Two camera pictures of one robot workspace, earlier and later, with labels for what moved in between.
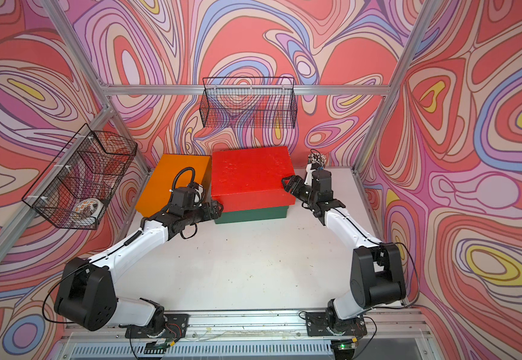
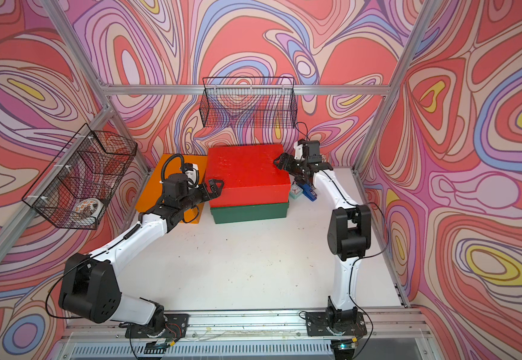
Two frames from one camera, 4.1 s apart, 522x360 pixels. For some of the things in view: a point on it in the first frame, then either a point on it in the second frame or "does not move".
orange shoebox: [156, 197] does not move
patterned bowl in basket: [86, 211] does not move
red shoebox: [243, 179] does not move
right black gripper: [292, 180] → [287, 166]
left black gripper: [208, 215] → [214, 193]
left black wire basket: [75, 189] does not move
